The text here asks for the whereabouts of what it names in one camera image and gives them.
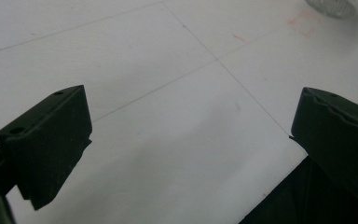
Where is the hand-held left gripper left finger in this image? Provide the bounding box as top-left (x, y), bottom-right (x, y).
top-left (0, 84), bottom-right (93, 211)

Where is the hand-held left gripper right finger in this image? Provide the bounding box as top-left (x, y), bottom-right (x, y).
top-left (288, 87), bottom-right (358, 203)

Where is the clear glass jar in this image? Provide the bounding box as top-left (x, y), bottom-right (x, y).
top-left (304, 0), bottom-right (358, 19)

